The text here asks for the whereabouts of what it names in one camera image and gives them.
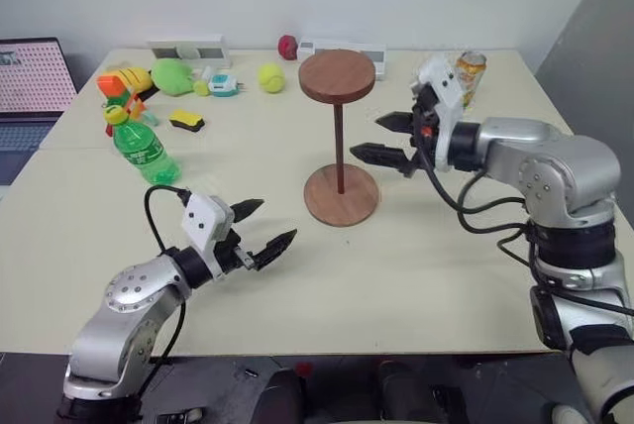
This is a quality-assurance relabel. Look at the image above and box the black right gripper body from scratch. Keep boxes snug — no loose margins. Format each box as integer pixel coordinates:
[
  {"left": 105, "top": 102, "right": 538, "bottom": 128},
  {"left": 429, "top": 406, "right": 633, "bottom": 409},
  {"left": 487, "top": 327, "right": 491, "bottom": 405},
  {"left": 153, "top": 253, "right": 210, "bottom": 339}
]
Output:
[{"left": 408, "top": 83, "right": 443, "bottom": 171}]

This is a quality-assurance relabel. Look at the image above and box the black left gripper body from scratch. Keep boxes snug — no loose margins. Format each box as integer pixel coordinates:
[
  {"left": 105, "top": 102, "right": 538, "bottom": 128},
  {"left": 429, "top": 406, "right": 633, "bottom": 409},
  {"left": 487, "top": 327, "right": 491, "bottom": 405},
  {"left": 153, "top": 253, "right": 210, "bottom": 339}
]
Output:
[{"left": 215, "top": 228, "right": 260, "bottom": 277}]

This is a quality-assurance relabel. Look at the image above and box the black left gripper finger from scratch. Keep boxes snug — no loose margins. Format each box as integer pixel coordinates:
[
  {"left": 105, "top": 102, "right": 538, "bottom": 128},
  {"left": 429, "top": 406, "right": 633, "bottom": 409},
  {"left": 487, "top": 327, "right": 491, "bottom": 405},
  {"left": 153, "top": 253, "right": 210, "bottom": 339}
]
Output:
[
  {"left": 231, "top": 197, "right": 264, "bottom": 225},
  {"left": 249, "top": 228, "right": 299, "bottom": 273}
]

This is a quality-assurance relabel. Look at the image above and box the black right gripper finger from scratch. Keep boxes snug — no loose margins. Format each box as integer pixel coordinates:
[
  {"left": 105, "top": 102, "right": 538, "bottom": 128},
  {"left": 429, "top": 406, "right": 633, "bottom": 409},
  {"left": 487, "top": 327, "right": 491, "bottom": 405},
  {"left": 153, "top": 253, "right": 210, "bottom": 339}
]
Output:
[
  {"left": 349, "top": 142, "right": 420, "bottom": 179},
  {"left": 374, "top": 110, "right": 415, "bottom": 136}
]

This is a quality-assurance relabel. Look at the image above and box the round wooden base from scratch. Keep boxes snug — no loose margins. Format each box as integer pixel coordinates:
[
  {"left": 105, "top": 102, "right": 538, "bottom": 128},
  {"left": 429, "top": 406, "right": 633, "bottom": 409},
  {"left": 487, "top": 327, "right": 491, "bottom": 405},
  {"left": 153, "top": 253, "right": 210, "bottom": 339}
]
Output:
[{"left": 302, "top": 162, "right": 380, "bottom": 228}]

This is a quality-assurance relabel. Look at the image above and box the wooden pole with round disc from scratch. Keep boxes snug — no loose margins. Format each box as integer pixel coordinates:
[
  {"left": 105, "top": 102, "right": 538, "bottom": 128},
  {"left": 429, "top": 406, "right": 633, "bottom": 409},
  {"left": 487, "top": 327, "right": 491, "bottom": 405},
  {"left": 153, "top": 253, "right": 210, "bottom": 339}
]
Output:
[{"left": 297, "top": 49, "right": 376, "bottom": 195}]

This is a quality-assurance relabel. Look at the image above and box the red round toy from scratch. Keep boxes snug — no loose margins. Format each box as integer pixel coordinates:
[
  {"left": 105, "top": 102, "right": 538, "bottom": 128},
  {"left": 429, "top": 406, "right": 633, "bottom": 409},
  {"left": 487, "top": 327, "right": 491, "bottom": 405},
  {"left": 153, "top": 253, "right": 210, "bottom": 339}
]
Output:
[{"left": 276, "top": 34, "right": 300, "bottom": 60}]

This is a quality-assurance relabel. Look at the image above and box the yellow drink can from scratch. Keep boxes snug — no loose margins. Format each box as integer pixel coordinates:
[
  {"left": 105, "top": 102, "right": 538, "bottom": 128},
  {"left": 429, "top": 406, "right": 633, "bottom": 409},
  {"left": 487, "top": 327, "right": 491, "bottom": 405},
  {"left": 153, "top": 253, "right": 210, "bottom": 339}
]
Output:
[{"left": 455, "top": 50, "right": 488, "bottom": 112}]

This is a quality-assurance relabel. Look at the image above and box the white rectangular box with window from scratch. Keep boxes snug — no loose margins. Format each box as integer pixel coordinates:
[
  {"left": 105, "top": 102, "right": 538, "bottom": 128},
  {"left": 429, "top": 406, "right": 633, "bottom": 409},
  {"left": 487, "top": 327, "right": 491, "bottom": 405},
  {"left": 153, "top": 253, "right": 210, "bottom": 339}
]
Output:
[{"left": 296, "top": 37, "right": 388, "bottom": 82}]

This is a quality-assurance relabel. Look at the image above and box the yellow black board eraser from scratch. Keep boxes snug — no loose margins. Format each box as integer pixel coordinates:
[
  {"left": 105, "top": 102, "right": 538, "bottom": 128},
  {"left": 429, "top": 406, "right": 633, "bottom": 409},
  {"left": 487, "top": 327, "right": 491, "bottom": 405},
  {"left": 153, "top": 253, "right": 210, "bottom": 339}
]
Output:
[{"left": 167, "top": 109, "right": 206, "bottom": 135}]

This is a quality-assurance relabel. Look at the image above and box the green plastic bottle yellow cap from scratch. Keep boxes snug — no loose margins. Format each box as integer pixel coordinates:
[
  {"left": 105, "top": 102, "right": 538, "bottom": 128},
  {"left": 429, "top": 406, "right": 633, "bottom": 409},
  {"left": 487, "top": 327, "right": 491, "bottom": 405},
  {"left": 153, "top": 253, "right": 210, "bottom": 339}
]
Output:
[{"left": 102, "top": 105, "right": 182, "bottom": 184}]

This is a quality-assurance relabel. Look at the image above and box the teal white small gadget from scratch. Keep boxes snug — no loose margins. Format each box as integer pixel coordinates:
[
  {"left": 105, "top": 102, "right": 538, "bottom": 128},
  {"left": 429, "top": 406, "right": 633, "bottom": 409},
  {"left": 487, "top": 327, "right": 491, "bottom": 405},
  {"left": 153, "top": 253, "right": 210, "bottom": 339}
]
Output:
[{"left": 207, "top": 72, "right": 248, "bottom": 98}]

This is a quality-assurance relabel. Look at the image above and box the yellow-green tennis ball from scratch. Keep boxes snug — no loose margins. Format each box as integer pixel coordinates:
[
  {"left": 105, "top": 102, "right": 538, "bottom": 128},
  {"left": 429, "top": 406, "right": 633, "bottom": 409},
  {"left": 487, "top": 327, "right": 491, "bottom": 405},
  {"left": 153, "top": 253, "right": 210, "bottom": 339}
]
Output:
[{"left": 257, "top": 62, "right": 285, "bottom": 94}]

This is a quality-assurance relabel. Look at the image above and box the dark rounded shape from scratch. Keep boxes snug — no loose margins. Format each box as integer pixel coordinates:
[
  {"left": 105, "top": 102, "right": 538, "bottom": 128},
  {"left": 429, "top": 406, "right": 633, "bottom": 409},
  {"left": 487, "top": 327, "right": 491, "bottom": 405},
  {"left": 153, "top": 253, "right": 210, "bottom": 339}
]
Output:
[{"left": 255, "top": 367, "right": 309, "bottom": 424}]

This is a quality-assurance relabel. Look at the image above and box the green plush toy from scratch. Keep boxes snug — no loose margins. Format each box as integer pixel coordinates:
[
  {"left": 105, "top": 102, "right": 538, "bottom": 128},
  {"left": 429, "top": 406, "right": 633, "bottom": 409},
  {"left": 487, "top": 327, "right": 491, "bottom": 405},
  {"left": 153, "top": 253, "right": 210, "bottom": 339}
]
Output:
[{"left": 150, "top": 57, "right": 210, "bottom": 98}]

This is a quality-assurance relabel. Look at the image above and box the white rectangular box with windows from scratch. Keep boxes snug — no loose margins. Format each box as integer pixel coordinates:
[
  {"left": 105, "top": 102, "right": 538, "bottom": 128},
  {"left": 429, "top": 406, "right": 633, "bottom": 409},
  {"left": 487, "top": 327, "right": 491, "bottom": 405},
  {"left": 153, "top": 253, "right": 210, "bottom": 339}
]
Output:
[{"left": 146, "top": 34, "right": 234, "bottom": 69}]

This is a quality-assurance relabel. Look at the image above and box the yellow striped plush toy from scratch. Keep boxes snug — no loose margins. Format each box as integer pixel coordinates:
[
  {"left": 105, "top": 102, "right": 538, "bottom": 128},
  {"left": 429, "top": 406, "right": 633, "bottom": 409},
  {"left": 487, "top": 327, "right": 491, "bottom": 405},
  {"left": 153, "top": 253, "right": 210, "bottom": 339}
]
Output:
[{"left": 102, "top": 65, "right": 153, "bottom": 93}]

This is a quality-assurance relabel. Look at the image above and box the orange plastic toy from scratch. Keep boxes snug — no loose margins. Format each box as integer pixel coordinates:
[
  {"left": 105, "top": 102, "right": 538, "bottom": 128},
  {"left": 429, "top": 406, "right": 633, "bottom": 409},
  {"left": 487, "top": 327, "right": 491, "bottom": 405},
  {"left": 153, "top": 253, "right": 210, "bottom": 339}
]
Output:
[{"left": 96, "top": 73, "right": 149, "bottom": 138}]

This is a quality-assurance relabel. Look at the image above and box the open laptop computer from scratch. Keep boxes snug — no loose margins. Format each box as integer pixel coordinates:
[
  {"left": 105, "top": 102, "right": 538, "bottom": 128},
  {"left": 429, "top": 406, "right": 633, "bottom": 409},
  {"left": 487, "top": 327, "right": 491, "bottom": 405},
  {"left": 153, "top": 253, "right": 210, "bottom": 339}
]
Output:
[{"left": 0, "top": 37, "right": 79, "bottom": 186}]

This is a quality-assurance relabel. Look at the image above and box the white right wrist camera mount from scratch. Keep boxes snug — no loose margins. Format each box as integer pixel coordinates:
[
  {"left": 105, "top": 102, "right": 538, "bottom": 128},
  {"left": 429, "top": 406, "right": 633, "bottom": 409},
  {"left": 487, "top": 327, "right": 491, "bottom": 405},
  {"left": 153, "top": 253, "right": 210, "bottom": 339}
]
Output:
[{"left": 414, "top": 53, "right": 470, "bottom": 173}]

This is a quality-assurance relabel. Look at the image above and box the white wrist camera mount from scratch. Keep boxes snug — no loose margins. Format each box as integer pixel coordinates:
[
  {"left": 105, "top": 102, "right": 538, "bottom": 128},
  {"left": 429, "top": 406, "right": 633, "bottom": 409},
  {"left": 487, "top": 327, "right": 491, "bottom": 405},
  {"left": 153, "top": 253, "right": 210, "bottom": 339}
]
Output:
[
  {"left": 179, "top": 193, "right": 236, "bottom": 280},
  {"left": 414, "top": 53, "right": 470, "bottom": 173}
]

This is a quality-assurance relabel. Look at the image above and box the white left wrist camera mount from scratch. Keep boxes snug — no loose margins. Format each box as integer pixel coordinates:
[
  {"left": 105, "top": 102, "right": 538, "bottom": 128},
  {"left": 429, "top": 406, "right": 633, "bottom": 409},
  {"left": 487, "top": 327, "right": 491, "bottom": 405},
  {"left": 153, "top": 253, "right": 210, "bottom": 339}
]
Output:
[{"left": 179, "top": 193, "right": 236, "bottom": 280}]

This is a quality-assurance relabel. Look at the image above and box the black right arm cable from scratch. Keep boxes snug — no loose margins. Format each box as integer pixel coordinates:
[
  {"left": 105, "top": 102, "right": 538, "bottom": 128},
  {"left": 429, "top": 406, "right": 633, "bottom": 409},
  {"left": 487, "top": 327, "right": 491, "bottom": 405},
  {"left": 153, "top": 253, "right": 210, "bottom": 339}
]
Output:
[{"left": 414, "top": 139, "right": 634, "bottom": 319}]

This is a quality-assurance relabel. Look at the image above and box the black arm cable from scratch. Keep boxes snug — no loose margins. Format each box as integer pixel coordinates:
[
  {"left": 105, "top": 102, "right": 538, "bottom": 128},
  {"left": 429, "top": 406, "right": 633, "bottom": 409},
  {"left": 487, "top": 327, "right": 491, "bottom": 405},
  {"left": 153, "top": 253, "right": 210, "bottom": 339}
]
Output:
[
  {"left": 141, "top": 184, "right": 193, "bottom": 395},
  {"left": 414, "top": 139, "right": 634, "bottom": 319}
]

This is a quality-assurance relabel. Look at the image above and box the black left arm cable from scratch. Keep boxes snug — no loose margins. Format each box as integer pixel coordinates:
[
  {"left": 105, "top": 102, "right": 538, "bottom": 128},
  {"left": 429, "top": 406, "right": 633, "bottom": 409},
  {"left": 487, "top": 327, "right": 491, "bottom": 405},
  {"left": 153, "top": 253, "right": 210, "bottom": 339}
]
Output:
[{"left": 141, "top": 184, "right": 193, "bottom": 395}]

